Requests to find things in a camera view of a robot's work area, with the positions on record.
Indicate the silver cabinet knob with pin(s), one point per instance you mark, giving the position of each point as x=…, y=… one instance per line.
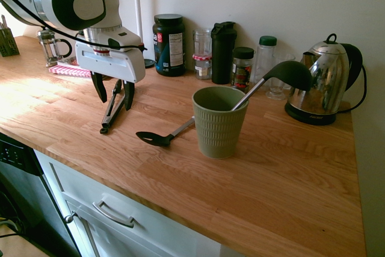
x=69, y=218

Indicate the black slotted spoon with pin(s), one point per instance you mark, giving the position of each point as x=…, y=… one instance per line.
x=156, y=139

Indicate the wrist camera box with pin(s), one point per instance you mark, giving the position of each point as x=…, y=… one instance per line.
x=127, y=38

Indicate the stainless steel electric kettle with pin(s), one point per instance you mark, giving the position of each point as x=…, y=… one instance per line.
x=325, y=85

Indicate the stainless steel dishwasher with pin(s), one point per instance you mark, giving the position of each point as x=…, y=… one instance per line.
x=24, y=196

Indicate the black metal tongs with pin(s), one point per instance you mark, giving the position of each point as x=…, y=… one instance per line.
x=112, y=109

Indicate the green perforated utensil caddy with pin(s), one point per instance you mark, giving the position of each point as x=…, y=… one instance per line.
x=7, y=43

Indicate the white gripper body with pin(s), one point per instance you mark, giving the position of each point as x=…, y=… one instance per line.
x=111, y=64

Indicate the small dark round lid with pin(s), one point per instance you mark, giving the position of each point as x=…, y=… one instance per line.
x=149, y=63

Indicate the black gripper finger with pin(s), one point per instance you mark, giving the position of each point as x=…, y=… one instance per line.
x=100, y=87
x=129, y=94

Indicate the empty clear glass jar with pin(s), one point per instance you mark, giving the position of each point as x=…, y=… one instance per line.
x=202, y=41

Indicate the black shaker bottle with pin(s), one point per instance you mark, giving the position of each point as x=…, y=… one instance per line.
x=222, y=55

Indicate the coffee jar with black lid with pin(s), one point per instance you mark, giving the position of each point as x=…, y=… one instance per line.
x=242, y=70

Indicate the footed clear glass mug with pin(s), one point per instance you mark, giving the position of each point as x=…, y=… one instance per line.
x=276, y=88

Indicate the white vertical pipe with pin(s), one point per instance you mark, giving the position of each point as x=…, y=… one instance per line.
x=137, y=1

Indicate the glass french press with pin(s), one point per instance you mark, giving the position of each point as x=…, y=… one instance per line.
x=49, y=46

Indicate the jam jar, red checked lid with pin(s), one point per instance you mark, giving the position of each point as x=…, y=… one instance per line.
x=203, y=66

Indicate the green ribbed utensil holder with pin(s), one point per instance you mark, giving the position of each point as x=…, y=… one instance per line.
x=218, y=127

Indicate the white kitchen cabinet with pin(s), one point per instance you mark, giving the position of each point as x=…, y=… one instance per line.
x=135, y=233

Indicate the clear bottle with green lid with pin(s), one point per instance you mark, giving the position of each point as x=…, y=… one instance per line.
x=264, y=55

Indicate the black protein powder tub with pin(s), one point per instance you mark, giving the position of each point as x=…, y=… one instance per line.
x=169, y=46

